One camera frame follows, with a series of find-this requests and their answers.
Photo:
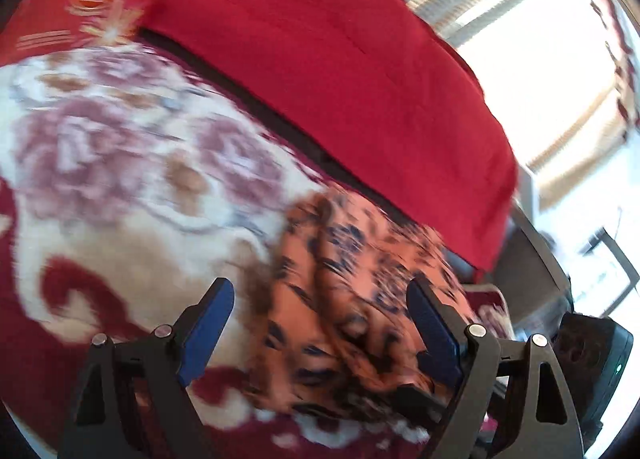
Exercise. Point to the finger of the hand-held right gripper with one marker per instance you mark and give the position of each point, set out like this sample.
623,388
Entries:
417,404

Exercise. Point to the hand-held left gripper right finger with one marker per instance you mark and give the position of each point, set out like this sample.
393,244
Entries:
434,329

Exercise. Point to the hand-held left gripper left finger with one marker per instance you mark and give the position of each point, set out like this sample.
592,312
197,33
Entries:
210,324

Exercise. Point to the orange floral garment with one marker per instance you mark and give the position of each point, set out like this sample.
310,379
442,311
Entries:
345,289

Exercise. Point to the floral plush blanket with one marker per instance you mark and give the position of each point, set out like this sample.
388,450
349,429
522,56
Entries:
125,199

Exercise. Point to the white plastic object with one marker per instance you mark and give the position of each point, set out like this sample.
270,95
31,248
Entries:
529,194

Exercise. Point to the dark leather sofa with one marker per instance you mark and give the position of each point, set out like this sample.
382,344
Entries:
300,139

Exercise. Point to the red fleece throw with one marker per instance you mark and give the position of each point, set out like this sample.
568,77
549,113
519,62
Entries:
340,54

